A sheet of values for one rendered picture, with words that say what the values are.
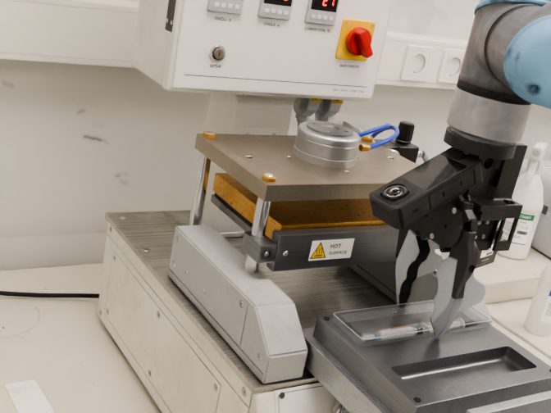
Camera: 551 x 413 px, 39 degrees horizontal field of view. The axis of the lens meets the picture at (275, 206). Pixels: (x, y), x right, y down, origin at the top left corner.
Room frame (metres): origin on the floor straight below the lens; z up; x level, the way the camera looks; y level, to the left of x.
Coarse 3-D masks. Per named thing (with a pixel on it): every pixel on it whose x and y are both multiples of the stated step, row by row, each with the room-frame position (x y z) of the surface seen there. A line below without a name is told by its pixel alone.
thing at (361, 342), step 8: (400, 304) 0.79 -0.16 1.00; (336, 320) 0.73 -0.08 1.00; (488, 320) 0.79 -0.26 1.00; (344, 328) 0.72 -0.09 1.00; (456, 328) 0.76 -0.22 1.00; (464, 328) 0.77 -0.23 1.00; (472, 328) 0.78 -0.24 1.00; (480, 328) 0.78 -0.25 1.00; (352, 336) 0.70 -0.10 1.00; (384, 336) 0.71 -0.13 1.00; (392, 336) 0.71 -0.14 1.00; (400, 336) 0.72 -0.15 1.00; (408, 336) 0.73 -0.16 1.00; (416, 336) 0.73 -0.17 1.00; (424, 336) 0.74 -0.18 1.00; (360, 344) 0.69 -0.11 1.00; (368, 344) 0.70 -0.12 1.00; (376, 344) 0.70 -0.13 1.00
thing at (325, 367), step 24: (312, 336) 0.74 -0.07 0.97; (312, 360) 0.72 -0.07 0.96; (336, 360) 0.70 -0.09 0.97; (336, 384) 0.68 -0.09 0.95; (360, 384) 0.66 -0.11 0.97; (360, 408) 0.65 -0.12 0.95; (384, 408) 0.63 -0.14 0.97; (480, 408) 0.60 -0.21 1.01; (504, 408) 0.61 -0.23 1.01; (528, 408) 0.62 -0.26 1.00
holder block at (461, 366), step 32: (320, 320) 0.74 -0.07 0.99; (352, 352) 0.69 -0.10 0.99; (384, 352) 0.69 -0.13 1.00; (416, 352) 0.70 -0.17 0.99; (448, 352) 0.72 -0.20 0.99; (480, 352) 0.74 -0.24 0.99; (512, 352) 0.75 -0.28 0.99; (384, 384) 0.64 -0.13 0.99; (416, 384) 0.67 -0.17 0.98; (448, 384) 0.68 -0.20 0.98; (480, 384) 0.67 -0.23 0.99; (512, 384) 0.68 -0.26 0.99; (544, 384) 0.70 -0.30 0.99
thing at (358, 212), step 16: (224, 176) 0.95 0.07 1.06; (224, 192) 0.93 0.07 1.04; (240, 192) 0.90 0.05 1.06; (224, 208) 0.92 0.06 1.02; (240, 208) 0.89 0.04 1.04; (272, 208) 0.87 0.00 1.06; (288, 208) 0.88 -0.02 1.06; (304, 208) 0.89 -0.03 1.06; (320, 208) 0.90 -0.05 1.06; (336, 208) 0.91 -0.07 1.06; (352, 208) 0.92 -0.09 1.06; (368, 208) 0.93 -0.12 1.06; (240, 224) 0.89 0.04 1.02; (272, 224) 0.83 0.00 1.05; (288, 224) 0.82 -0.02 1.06; (304, 224) 0.84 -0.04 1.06; (320, 224) 0.85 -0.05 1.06; (336, 224) 0.86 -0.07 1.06; (352, 224) 0.87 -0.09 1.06; (368, 224) 0.89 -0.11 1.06; (384, 224) 0.90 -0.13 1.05
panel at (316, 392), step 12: (312, 384) 0.72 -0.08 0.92; (276, 396) 0.69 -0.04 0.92; (288, 396) 0.70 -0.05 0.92; (300, 396) 0.71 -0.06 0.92; (312, 396) 0.72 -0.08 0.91; (324, 396) 0.73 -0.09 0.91; (276, 408) 0.69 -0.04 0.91; (288, 408) 0.70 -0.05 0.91; (300, 408) 0.70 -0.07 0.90; (312, 408) 0.71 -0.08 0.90; (324, 408) 0.72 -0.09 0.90
